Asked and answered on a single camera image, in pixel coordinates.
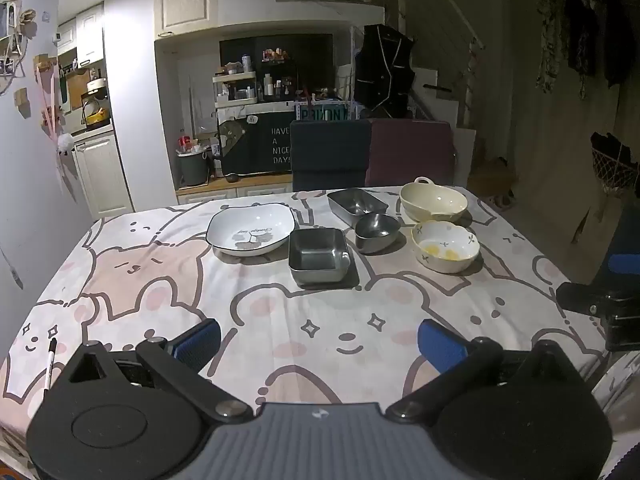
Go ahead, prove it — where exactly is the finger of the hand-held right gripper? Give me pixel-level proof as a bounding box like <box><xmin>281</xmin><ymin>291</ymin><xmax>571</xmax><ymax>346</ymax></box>
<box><xmin>556</xmin><ymin>281</ymin><xmax>640</xmax><ymax>318</ymax></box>
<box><xmin>595</xmin><ymin>253</ymin><xmax>640</xmax><ymax>291</ymax></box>

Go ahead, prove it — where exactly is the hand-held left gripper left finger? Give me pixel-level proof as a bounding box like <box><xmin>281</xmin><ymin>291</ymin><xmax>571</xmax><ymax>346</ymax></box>
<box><xmin>62</xmin><ymin>318</ymin><xmax>253</xmax><ymax>424</ymax></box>

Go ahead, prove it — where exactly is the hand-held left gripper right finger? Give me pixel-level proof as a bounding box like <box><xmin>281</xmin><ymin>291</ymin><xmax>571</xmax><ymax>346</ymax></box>
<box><xmin>384</xmin><ymin>318</ymin><xmax>592</xmax><ymax>424</ymax></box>

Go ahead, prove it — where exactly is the floral bowl yellow rim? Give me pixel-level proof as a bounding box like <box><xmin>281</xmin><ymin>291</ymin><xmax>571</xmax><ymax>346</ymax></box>
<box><xmin>410</xmin><ymin>220</ymin><xmax>481</xmax><ymax>274</ymax></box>

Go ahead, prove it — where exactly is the white square plate blue rim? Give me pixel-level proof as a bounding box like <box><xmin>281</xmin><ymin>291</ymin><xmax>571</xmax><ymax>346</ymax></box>
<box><xmin>206</xmin><ymin>203</ymin><xmax>297</xmax><ymax>257</ymax></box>

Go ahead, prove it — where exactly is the round steel bowl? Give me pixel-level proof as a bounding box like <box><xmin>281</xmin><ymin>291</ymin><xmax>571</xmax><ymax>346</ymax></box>
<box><xmin>354</xmin><ymin>213</ymin><xmax>402</xmax><ymax>254</ymax></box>

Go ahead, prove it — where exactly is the cream bowl with handles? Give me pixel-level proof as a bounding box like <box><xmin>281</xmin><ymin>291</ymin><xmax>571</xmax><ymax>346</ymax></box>
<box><xmin>399</xmin><ymin>176</ymin><xmax>469</xmax><ymax>224</ymax></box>

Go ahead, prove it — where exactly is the square steel container with handles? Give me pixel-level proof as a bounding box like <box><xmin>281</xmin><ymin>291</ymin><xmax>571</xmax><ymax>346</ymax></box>
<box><xmin>288</xmin><ymin>227</ymin><xmax>352</xmax><ymax>288</ymax></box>

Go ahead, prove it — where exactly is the rectangular steel container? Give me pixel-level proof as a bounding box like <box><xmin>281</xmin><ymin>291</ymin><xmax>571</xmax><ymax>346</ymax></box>
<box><xmin>327</xmin><ymin>187</ymin><xmax>390</xmax><ymax>228</ymax></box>

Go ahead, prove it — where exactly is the cartoon printed tablecloth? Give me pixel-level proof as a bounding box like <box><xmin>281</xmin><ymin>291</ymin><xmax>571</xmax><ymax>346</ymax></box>
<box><xmin>0</xmin><ymin>186</ymin><xmax>616</xmax><ymax>480</ymax></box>

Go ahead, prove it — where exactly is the netted basket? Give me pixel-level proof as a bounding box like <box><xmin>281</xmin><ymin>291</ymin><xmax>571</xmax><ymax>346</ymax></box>
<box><xmin>590</xmin><ymin>131</ymin><xmax>640</xmax><ymax>206</ymax></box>

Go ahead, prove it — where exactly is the cardboard box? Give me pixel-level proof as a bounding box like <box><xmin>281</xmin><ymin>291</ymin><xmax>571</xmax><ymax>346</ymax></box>
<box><xmin>467</xmin><ymin>157</ymin><xmax>518</xmax><ymax>201</ymax></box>

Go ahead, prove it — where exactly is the black marker pen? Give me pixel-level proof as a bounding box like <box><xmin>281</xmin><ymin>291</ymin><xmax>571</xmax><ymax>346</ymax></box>
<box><xmin>42</xmin><ymin>338</ymin><xmax>58</xmax><ymax>393</ymax></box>

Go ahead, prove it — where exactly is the low wooden cabinet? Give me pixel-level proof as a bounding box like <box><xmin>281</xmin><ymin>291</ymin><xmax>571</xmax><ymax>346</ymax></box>
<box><xmin>176</xmin><ymin>172</ymin><xmax>296</xmax><ymax>206</ymax></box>

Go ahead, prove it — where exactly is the dark green trash bin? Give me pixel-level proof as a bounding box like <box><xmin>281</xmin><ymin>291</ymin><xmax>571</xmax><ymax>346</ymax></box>
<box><xmin>176</xmin><ymin>150</ymin><xmax>210</xmax><ymax>187</ymax></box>

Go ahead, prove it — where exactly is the maroon chair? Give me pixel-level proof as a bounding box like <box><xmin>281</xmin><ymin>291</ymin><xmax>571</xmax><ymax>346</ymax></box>
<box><xmin>365</xmin><ymin>118</ymin><xmax>456</xmax><ymax>188</ymax></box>

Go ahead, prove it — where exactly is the white kitchen cabinet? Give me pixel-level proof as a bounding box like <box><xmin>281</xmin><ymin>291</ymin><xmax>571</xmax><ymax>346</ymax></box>
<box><xmin>72</xmin><ymin>132</ymin><xmax>133</xmax><ymax>218</ymax></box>

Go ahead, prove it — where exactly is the dark printed curtain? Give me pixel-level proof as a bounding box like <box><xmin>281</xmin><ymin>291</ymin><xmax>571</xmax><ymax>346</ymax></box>
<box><xmin>217</xmin><ymin>110</ymin><xmax>296</xmax><ymax>177</ymax></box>

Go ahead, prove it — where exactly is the dark blue chair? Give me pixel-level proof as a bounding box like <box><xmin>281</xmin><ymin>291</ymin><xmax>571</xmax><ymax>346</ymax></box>
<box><xmin>290</xmin><ymin>119</ymin><xmax>373</xmax><ymax>193</ymax></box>

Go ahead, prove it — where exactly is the dark hanging garment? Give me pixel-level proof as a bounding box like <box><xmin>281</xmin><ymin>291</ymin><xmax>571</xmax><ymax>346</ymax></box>
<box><xmin>565</xmin><ymin>0</ymin><xmax>601</xmax><ymax>76</ymax></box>

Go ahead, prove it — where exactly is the floral hanging garment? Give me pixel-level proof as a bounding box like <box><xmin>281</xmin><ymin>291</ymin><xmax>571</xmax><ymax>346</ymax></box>
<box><xmin>536</xmin><ymin>0</ymin><xmax>568</xmax><ymax>93</ymax></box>

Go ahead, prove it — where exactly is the green sign plate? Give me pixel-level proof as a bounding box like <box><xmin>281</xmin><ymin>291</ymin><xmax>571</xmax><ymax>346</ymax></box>
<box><xmin>300</xmin><ymin>105</ymin><xmax>347</xmax><ymax>122</ymax></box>

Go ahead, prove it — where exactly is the white storage rack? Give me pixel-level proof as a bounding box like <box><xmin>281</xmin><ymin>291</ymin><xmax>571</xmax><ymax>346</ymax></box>
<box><xmin>212</xmin><ymin>71</ymin><xmax>261</xmax><ymax>111</ymax></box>

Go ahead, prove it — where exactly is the pink hanging ornament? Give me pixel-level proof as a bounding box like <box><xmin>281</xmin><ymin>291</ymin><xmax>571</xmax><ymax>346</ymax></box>
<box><xmin>34</xmin><ymin>54</ymin><xmax>76</xmax><ymax>156</ymax></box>

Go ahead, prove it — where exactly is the black jacket white trim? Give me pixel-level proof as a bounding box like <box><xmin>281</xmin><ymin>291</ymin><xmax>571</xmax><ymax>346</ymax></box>
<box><xmin>352</xmin><ymin>24</ymin><xmax>416</xmax><ymax>121</ymax></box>

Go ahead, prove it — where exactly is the white upper cabinet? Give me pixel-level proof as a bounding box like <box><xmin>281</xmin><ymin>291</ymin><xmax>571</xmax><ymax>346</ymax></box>
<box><xmin>154</xmin><ymin>0</ymin><xmax>220</xmax><ymax>41</ymax></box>

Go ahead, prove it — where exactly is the wall shelf ornament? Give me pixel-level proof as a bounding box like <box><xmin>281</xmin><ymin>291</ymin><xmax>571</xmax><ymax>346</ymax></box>
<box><xmin>0</xmin><ymin>0</ymin><xmax>38</xmax><ymax>81</ymax></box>

